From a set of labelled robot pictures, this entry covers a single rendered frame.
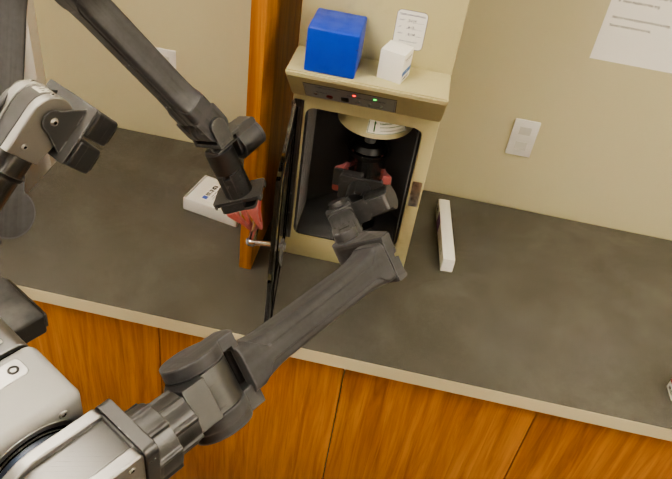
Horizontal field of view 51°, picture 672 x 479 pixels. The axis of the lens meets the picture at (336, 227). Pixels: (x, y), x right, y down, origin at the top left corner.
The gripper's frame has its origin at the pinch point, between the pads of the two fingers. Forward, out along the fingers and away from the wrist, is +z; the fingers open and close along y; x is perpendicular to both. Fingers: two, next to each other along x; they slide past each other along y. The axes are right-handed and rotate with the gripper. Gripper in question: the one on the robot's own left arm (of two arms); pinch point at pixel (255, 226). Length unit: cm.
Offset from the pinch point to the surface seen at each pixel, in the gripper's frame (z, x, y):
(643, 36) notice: 7, -57, -91
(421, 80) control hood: -16.3, -14.2, -39.5
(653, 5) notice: 0, -57, -93
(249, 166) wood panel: -6.3, -14.0, 1.5
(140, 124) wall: 3, -71, 53
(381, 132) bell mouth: -2.4, -22.3, -27.3
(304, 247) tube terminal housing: 24.7, -22.1, 0.4
